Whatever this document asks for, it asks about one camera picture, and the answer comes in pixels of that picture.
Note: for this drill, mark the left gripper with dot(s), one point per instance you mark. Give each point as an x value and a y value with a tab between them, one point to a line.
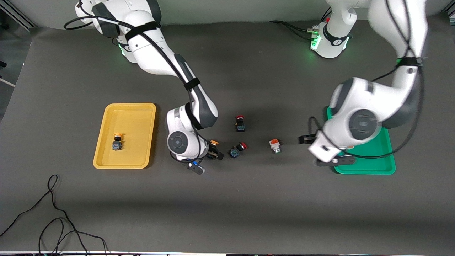
304	139

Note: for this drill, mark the white orange switch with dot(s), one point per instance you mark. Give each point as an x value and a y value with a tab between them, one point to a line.
274	143

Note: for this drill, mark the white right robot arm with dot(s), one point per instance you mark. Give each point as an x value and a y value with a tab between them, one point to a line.
153	53

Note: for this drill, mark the grey table mat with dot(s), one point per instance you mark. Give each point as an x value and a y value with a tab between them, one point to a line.
227	199

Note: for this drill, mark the green plastic tray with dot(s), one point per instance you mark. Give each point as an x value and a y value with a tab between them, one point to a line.
376	156

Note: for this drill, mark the yellow plastic tray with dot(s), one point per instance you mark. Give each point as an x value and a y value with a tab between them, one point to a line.
135	117

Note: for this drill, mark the red push button switch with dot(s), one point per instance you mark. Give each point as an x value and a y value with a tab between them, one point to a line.
241	127
234	153

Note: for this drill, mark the aluminium frame rail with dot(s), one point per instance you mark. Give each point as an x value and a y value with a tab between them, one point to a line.
17	14

